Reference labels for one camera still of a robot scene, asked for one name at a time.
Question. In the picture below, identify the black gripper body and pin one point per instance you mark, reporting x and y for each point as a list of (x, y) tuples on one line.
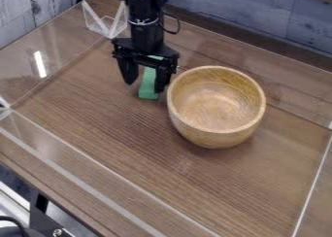
[(163, 57)]

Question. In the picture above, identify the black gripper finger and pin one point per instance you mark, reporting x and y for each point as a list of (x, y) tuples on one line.
[(163, 76), (128, 70)]

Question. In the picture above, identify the green rectangular stick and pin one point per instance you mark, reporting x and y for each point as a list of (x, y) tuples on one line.
[(147, 85)]

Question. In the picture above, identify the wooden bowl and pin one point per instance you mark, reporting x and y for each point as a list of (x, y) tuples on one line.
[(216, 105)]

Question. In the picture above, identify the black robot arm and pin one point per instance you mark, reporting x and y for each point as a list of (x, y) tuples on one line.
[(144, 48)]

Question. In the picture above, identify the clear acrylic corner bracket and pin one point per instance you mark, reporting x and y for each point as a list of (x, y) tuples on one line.
[(107, 26)]

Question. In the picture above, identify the clear acrylic front wall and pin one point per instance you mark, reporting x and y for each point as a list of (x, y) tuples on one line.
[(104, 200)]

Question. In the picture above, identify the black table leg bracket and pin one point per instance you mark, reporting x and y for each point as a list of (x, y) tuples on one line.
[(40, 221)]

